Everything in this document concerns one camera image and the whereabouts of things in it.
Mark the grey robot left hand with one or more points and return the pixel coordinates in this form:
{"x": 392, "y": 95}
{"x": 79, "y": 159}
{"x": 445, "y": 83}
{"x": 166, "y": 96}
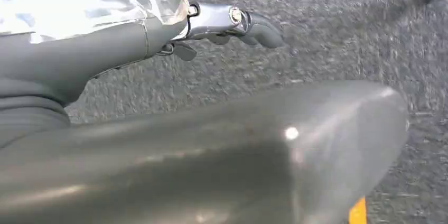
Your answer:
{"x": 210, "y": 163}

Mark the ribbed grey robot left arm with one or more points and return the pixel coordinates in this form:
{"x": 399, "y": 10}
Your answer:
{"x": 28, "y": 117}

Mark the yellow floor tape rectangle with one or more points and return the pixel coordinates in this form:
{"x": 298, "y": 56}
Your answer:
{"x": 357, "y": 213}

